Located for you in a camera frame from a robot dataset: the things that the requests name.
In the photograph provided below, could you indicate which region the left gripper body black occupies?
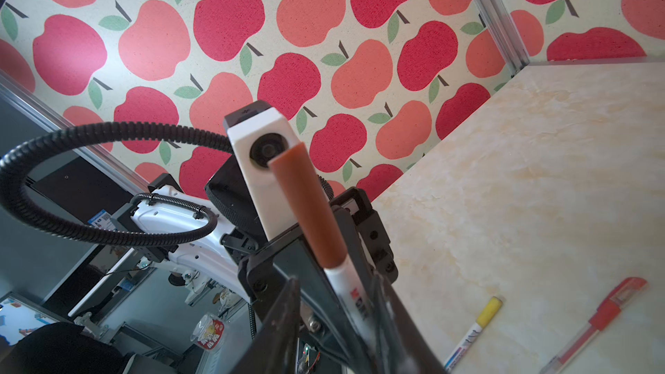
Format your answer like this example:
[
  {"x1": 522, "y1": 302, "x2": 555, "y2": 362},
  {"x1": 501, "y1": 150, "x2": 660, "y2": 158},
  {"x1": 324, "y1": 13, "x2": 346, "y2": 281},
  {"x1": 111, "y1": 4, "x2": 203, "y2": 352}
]
[{"x1": 204, "y1": 155, "x2": 400, "y2": 370}]

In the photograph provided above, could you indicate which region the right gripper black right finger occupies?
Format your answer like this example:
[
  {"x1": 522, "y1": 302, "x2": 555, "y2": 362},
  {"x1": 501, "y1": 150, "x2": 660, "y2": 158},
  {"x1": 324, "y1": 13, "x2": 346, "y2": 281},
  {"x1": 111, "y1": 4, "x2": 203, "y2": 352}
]
[{"x1": 371, "y1": 274, "x2": 447, "y2": 373}]

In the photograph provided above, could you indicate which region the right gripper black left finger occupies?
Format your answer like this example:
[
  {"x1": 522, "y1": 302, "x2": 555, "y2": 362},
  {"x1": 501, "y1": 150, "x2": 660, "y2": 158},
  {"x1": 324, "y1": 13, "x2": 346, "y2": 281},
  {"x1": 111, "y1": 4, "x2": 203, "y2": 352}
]
[{"x1": 231, "y1": 278, "x2": 301, "y2": 374}]

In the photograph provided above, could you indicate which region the white pen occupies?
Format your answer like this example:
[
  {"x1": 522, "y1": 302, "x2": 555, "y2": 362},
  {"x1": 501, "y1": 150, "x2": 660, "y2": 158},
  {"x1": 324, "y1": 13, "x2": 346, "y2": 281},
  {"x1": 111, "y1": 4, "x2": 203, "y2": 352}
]
[
  {"x1": 443, "y1": 296, "x2": 505, "y2": 373},
  {"x1": 324, "y1": 256, "x2": 377, "y2": 357}
]

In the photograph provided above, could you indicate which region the dark red pen cap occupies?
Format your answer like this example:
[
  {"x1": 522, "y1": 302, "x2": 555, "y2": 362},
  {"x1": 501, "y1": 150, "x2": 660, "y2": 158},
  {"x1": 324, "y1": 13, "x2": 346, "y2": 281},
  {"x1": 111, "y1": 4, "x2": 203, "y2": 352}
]
[{"x1": 268, "y1": 143, "x2": 348, "y2": 268}]

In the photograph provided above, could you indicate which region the red pen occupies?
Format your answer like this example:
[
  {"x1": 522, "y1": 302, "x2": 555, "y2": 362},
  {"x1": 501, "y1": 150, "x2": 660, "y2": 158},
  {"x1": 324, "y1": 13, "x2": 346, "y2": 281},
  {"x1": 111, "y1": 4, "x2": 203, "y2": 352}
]
[{"x1": 540, "y1": 277, "x2": 649, "y2": 373}]

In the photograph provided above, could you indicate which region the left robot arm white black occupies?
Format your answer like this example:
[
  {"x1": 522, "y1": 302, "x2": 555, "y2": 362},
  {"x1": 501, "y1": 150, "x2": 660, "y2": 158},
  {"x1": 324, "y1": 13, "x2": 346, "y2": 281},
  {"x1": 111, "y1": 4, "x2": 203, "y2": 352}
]
[{"x1": 122, "y1": 159, "x2": 379, "y2": 373}]

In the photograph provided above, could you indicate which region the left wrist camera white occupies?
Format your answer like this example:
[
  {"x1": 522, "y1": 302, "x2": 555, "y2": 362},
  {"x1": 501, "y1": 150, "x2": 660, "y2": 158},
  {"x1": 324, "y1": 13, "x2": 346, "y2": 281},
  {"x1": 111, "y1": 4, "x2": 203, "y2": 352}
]
[{"x1": 223, "y1": 100, "x2": 300, "y2": 240}]

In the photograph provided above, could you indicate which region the left aluminium frame post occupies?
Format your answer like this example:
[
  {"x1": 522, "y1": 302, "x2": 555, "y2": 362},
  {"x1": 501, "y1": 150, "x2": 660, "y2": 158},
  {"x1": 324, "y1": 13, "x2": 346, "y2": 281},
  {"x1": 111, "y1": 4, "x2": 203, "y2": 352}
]
[{"x1": 474, "y1": 0, "x2": 530, "y2": 77}]

